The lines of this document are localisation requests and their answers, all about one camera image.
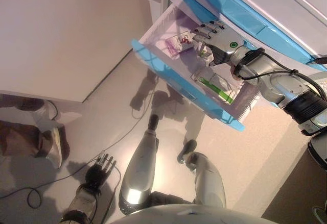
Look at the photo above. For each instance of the silver right robot leg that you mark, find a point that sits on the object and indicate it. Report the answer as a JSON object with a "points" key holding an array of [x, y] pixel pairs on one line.
{"points": [[207, 178]]}

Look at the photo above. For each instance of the person's white sneaker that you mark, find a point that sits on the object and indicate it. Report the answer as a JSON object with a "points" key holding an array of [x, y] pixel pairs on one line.
{"points": [[47, 110], [57, 147]]}

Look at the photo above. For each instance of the white cart side bin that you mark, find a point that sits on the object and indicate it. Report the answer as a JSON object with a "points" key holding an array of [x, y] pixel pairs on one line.
{"points": [[155, 7]]}

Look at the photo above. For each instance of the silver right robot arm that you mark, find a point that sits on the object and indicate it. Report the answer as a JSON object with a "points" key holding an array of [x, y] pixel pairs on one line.
{"points": [[276, 86]]}

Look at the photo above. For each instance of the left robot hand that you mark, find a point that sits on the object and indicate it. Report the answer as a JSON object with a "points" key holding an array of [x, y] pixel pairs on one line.
{"points": [[98, 175]]}

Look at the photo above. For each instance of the black left robot foot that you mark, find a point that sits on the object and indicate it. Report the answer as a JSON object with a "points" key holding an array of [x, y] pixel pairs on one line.
{"points": [[153, 122]]}

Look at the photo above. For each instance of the silver left robot leg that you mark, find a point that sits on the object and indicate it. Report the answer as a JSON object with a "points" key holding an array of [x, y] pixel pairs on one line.
{"points": [[140, 170]]}

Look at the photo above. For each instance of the small green white medicine box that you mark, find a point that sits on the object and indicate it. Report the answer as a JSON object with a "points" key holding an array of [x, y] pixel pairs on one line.
{"points": [[204, 54]]}

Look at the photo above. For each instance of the silver robot torso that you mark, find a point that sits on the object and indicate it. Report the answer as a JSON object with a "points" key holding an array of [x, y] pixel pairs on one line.
{"points": [[178, 216]]}

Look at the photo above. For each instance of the black robot foot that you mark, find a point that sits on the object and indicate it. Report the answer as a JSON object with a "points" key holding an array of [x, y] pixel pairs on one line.
{"points": [[187, 147], [153, 122]]}

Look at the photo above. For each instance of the silver robot leg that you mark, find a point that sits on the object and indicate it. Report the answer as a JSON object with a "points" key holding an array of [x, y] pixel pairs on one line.
{"points": [[207, 178], [140, 170]]}

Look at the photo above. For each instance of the long green white medicine box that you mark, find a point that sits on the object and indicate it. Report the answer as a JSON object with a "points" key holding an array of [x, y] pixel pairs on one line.
{"points": [[217, 91]]}

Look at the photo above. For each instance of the black right robot foot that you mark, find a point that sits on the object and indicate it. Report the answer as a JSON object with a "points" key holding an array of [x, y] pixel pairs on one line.
{"points": [[187, 147]]}

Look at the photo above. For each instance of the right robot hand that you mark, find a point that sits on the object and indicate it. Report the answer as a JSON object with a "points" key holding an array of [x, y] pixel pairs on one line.
{"points": [[224, 43]]}

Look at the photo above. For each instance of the purple white medicine box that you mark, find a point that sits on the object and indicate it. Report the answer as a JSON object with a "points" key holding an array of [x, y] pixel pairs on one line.
{"points": [[176, 45]]}

